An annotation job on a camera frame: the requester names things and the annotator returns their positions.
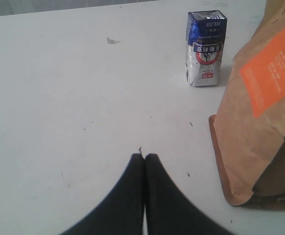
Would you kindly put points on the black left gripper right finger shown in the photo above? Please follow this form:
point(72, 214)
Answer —
point(168, 211)

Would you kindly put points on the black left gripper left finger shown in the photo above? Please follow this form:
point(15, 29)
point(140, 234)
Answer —
point(122, 211)

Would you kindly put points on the brown paper shopping bag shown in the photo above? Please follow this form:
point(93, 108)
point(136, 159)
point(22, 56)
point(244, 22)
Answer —
point(279, 14)

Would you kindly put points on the brown kraft coffee pouch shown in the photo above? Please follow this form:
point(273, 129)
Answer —
point(248, 130)

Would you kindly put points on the small paper scrap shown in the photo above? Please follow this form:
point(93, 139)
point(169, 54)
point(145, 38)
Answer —
point(112, 41)

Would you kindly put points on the blue white milk carton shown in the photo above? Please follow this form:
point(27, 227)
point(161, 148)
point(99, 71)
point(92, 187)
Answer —
point(205, 38)

